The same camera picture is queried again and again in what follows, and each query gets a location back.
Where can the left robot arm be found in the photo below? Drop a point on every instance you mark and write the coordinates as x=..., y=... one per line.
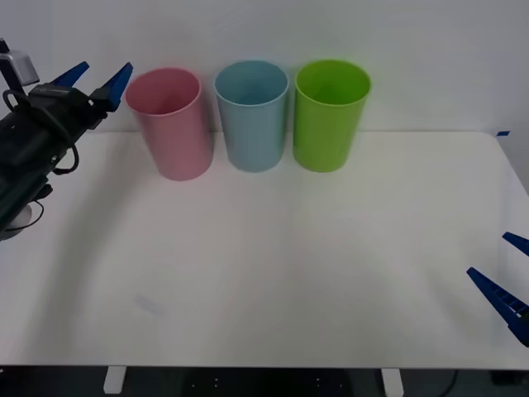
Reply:
x=18, y=194

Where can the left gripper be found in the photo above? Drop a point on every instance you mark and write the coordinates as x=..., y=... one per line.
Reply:
x=49, y=124

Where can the pink plastic bin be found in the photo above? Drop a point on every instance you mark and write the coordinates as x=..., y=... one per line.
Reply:
x=177, y=140

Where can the white table leg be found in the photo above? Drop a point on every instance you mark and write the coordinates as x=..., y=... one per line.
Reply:
x=392, y=382
x=114, y=379

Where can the green plastic bin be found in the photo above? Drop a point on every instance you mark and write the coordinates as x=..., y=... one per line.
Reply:
x=324, y=136

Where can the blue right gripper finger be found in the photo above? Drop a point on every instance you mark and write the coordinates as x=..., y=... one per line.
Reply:
x=518, y=243
x=502, y=299

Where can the pale blue plastic bin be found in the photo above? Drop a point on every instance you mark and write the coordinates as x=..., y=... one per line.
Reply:
x=254, y=136

